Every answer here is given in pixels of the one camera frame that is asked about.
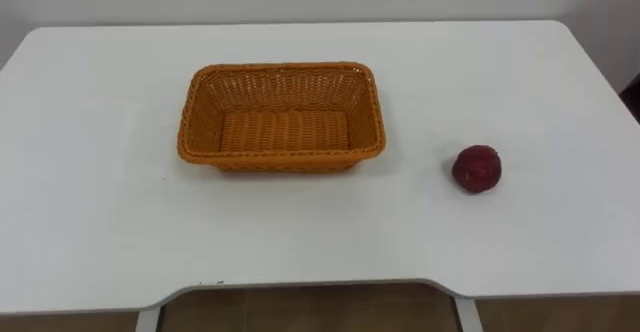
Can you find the orange woven basket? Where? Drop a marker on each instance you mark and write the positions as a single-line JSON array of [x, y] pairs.
[[285, 132]]

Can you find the red fruit soft toy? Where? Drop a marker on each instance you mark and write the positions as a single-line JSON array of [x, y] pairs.
[[476, 169]]

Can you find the white desk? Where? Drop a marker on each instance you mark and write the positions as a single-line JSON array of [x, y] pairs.
[[100, 197]]

